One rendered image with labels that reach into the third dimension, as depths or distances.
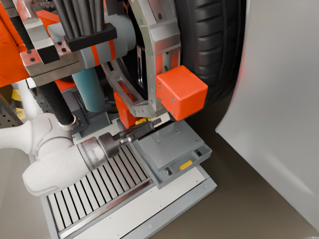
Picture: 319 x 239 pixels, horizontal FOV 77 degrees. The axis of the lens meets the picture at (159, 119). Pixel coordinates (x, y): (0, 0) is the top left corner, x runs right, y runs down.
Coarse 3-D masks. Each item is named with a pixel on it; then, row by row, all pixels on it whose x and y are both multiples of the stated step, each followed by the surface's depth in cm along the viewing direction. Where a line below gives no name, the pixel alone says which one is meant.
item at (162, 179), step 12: (120, 120) 129; (132, 144) 116; (204, 144) 117; (144, 156) 113; (192, 156) 113; (204, 156) 112; (168, 168) 105; (180, 168) 107; (156, 180) 102; (168, 180) 105
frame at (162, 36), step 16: (128, 0) 39; (144, 0) 36; (160, 0) 37; (144, 16) 36; (160, 16) 40; (144, 32) 38; (160, 32) 38; (176, 32) 39; (160, 48) 39; (176, 48) 41; (112, 64) 86; (160, 64) 42; (176, 64) 45; (112, 80) 82; (128, 96) 76; (144, 112) 62; (160, 112) 54
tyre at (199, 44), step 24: (192, 0) 36; (216, 0) 37; (240, 0) 39; (192, 24) 39; (216, 24) 38; (240, 24) 41; (192, 48) 42; (216, 48) 41; (240, 48) 45; (192, 72) 46; (216, 72) 46; (144, 96) 81; (216, 96) 55
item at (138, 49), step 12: (132, 12) 67; (132, 24) 69; (180, 36) 44; (144, 48) 67; (180, 48) 46; (132, 60) 86; (144, 60) 74; (180, 60) 48; (132, 72) 85; (144, 72) 78; (144, 84) 81
